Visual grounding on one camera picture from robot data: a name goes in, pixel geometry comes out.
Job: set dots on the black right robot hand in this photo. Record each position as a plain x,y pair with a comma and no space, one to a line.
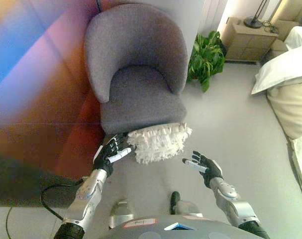
210,167

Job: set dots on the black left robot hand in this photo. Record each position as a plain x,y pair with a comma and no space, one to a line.
108,152

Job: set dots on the white fringed pillow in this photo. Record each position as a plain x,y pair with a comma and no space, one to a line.
158,144

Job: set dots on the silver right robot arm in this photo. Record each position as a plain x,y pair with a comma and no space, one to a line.
235,204

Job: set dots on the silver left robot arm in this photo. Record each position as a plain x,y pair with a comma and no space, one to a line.
83,199

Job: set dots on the white bed pillow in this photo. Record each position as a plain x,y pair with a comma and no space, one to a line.
280,72

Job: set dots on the silver right robot leg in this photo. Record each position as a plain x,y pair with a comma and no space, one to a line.
188,207

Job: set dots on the silver robot leg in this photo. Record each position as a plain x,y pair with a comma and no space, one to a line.
119,211
188,207

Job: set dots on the black robot foot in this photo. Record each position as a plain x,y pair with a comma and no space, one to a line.
174,201

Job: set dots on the silver left robot leg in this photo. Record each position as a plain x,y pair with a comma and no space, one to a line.
119,211

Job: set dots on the grey robot torso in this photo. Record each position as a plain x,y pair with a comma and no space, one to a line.
175,227

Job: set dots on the grey fabric armchair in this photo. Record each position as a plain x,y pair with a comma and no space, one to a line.
135,69

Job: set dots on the beige bed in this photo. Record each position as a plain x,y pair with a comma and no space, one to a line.
292,104

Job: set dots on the green potted plant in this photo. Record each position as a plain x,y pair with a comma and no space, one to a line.
205,59

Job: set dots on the beige wooden nightstand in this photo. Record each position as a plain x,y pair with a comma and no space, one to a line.
247,39

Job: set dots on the black lamp base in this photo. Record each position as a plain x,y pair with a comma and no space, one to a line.
255,17

